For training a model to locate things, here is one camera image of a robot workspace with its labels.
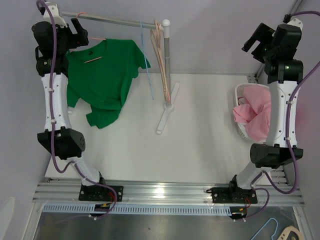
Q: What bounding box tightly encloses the pink hanger with green shirt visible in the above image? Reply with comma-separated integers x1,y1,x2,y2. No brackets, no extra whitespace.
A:
68,11,108,64

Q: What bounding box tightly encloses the green t shirt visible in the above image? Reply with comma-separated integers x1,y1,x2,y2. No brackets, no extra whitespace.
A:
66,39,146,129

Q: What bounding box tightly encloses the blue plastic hanger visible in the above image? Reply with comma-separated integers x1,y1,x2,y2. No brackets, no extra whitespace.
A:
139,21,154,100

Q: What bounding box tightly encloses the pink t shirt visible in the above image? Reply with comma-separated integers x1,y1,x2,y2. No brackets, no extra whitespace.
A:
232,86,272,144

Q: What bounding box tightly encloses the beige wooden hanger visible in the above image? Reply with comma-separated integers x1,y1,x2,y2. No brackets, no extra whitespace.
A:
149,18,171,102

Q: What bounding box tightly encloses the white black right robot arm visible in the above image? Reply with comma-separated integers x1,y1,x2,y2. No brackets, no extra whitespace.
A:
227,23,304,203

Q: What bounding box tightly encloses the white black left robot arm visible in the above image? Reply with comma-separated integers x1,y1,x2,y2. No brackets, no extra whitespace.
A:
31,18,108,201

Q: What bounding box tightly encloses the blue hanger on floor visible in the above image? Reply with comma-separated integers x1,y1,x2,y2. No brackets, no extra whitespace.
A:
250,217,279,240

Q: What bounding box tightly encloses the wooden hanger on floor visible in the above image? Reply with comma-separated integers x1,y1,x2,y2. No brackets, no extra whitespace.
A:
277,226,305,240

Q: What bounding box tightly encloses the white perforated plastic basket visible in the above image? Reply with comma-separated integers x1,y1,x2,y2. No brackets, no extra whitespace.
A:
233,82,271,143

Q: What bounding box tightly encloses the silver white clothes rack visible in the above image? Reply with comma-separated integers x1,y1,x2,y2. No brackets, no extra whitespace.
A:
62,11,180,135

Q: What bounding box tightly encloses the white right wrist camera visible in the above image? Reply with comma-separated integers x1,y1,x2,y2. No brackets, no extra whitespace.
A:
283,14,303,30

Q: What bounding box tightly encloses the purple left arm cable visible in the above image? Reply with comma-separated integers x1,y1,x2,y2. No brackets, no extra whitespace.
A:
36,0,118,221

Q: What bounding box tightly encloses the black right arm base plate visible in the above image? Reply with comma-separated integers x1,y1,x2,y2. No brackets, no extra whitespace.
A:
205,187,258,204

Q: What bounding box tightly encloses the aluminium rail frame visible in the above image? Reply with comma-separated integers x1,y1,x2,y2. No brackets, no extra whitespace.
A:
32,178,305,207

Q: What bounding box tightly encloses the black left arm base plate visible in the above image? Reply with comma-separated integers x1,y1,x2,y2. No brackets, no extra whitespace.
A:
78,185,124,202

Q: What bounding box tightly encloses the white slotted cable duct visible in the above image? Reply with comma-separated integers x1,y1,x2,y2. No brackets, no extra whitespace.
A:
42,203,238,216

